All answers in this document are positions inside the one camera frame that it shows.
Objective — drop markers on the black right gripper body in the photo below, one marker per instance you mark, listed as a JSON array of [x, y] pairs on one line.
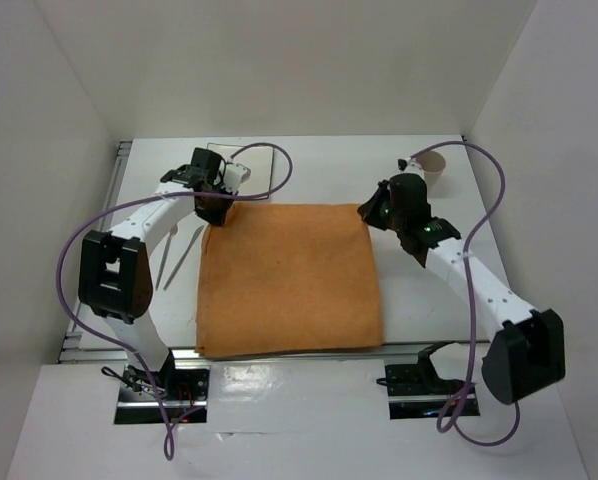
[[394, 218]]

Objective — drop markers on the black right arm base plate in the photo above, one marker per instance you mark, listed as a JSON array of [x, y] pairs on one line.
[[415, 391]]

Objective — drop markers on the orange cloth placemat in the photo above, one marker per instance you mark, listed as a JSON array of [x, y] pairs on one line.
[[279, 278]]

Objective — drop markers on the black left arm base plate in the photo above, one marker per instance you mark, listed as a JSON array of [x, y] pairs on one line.
[[184, 399]]

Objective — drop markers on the white square plate black rim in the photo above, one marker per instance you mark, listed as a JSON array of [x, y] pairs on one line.
[[258, 159]]

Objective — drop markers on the silver knife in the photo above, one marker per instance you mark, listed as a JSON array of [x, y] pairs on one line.
[[182, 259]]

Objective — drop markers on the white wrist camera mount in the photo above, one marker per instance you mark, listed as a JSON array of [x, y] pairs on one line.
[[410, 166], [233, 176]]

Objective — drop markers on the silver spoon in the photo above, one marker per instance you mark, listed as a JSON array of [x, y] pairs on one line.
[[172, 233]]

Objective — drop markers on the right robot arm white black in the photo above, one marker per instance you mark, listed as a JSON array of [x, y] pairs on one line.
[[527, 346]]

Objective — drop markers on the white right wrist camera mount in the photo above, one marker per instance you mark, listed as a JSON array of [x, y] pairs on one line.
[[410, 166]]

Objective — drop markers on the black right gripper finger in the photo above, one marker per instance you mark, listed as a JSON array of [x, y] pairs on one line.
[[381, 195], [371, 213]]

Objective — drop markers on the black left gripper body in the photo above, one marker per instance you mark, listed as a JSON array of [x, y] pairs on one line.
[[215, 186]]

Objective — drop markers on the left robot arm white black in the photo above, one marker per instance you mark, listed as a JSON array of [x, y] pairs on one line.
[[115, 279]]

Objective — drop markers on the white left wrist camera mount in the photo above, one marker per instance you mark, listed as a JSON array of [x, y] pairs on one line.
[[233, 176]]

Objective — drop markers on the beige paper cup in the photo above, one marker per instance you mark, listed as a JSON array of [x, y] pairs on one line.
[[433, 165]]

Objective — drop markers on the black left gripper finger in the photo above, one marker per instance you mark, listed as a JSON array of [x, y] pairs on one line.
[[221, 210], [205, 209]]

